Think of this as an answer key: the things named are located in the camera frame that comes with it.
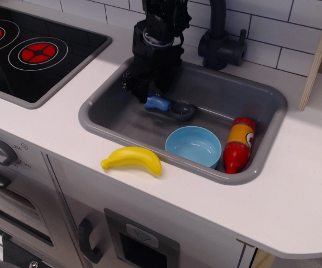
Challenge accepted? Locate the grey oven knob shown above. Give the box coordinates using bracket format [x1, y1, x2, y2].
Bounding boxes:
[0, 140, 18, 166]

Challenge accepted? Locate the toy oven door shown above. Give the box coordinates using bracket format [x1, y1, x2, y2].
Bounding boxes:
[0, 166, 53, 247]

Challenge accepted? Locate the grey plastic sink basin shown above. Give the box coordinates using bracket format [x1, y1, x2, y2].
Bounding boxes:
[78, 59, 287, 185]

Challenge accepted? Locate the light blue bowl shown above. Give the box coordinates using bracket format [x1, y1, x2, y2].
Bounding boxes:
[165, 126, 222, 169]

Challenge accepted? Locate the red toy ketchup bottle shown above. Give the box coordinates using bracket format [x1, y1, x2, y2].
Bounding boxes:
[223, 117, 256, 174]

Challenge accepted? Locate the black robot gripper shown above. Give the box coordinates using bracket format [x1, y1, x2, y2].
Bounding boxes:
[122, 21, 184, 103]

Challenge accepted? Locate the wooden side post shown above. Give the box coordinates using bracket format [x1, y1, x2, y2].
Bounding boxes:
[297, 32, 322, 111]

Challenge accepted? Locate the yellow toy banana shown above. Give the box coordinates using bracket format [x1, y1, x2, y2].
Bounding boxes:
[101, 146, 162, 176]

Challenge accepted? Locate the black cabinet door handle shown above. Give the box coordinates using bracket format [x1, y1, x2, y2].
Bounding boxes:
[78, 218, 103, 264]

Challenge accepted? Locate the grey dishwasher panel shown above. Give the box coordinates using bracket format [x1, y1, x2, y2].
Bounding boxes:
[104, 208, 180, 268]

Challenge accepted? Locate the blue handled metal spoon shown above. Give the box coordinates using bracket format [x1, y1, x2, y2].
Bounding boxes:
[144, 94, 196, 121]

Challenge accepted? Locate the black toy stovetop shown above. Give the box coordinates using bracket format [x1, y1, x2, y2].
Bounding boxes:
[0, 6, 112, 109]

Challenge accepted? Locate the dark grey toy faucet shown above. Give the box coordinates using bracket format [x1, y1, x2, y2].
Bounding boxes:
[198, 1, 247, 70]

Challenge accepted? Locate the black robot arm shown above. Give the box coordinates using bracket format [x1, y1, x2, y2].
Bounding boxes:
[122, 1, 191, 103]

